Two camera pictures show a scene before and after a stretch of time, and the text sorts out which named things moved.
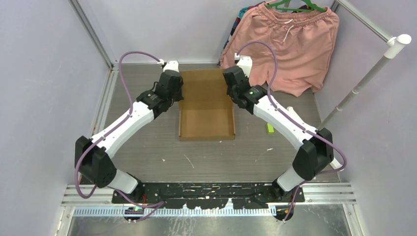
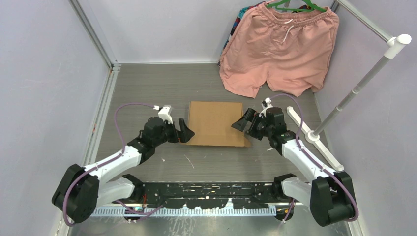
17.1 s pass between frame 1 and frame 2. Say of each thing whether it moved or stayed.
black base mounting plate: stayed
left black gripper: moved
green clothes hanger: stayed
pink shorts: stayed
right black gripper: moved
